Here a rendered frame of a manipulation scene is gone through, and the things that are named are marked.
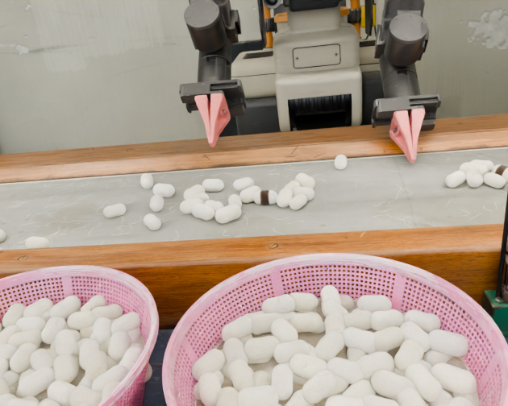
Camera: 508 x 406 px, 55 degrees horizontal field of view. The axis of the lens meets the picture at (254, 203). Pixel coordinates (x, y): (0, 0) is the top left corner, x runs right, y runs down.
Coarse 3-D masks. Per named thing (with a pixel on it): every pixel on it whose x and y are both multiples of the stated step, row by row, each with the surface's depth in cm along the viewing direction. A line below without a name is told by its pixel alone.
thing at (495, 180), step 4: (488, 172) 68; (492, 172) 68; (484, 176) 68; (488, 176) 67; (492, 176) 67; (496, 176) 66; (500, 176) 66; (484, 180) 68; (488, 180) 67; (492, 180) 67; (496, 180) 66; (500, 180) 66; (504, 180) 66; (488, 184) 68; (492, 184) 67; (496, 184) 66; (500, 184) 66; (504, 184) 66
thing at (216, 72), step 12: (204, 60) 81; (216, 60) 80; (204, 72) 80; (216, 72) 80; (228, 72) 81; (192, 84) 79; (204, 84) 78; (216, 84) 78; (228, 84) 78; (240, 84) 78; (228, 96) 81; (240, 96) 81; (192, 108) 83
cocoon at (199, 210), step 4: (196, 204) 68; (200, 204) 68; (192, 208) 68; (196, 208) 68; (200, 208) 67; (204, 208) 67; (208, 208) 67; (212, 208) 68; (192, 212) 68; (196, 212) 68; (200, 212) 67; (204, 212) 67; (208, 212) 67; (212, 212) 67; (196, 216) 68; (200, 216) 67; (204, 216) 67; (208, 216) 67; (212, 216) 67; (208, 220) 68
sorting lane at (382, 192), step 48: (0, 192) 88; (48, 192) 85; (96, 192) 83; (144, 192) 80; (240, 192) 76; (336, 192) 72; (384, 192) 70; (432, 192) 68; (480, 192) 67; (48, 240) 68; (96, 240) 66; (144, 240) 65
